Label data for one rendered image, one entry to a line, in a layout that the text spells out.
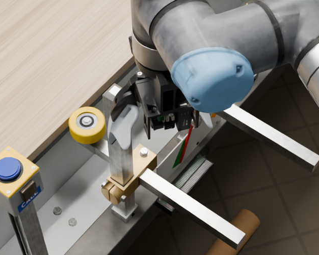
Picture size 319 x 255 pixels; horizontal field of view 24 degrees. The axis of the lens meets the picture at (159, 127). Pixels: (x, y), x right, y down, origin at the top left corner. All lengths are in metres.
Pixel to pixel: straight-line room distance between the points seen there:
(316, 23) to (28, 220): 0.70
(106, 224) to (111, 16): 0.50
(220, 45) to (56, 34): 1.06
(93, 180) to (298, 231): 0.90
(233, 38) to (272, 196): 1.83
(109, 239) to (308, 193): 1.07
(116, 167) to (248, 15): 0.80
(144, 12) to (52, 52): 0.95
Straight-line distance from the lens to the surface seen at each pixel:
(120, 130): 1.03
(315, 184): 2.62
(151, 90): 0.96
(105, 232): 1.70
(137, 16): 0.84
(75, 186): 1.86
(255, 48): 0.78
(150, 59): 0.89
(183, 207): 1.56
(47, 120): 1.63
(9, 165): 1.19
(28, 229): 1.33
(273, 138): 1.65
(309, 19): 0.80
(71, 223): 1.80
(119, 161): 1.50
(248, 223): 2.43
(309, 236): 2.52
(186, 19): 0.78
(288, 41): 0.79
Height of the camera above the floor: 2.22
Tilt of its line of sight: 55 degrees down
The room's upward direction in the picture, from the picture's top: straight up
